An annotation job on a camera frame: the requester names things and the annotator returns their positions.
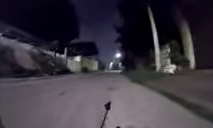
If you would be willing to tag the street light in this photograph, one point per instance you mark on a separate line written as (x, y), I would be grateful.
(118, 55)

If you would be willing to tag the white building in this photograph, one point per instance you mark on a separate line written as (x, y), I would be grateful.
(82, 63)

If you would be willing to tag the robot's own part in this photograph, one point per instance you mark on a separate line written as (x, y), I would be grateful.
(107, 106)

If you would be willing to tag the dark trees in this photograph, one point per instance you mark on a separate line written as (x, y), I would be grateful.
(135, 30)

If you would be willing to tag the pale pole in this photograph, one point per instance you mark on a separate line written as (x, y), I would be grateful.
(155, 40)

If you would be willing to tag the grey asphalt road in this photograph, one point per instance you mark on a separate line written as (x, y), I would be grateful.
(60, 103)

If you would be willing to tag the dark grass verge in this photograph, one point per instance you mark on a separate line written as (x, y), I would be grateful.
(180, 87)

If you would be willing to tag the pale tree trunk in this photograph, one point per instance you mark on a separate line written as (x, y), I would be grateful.
(188, 43)

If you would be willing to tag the dark tree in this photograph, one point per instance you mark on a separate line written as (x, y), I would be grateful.
(34, 20)

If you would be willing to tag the building with sloping roof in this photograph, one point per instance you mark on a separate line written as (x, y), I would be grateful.
(17, 53)

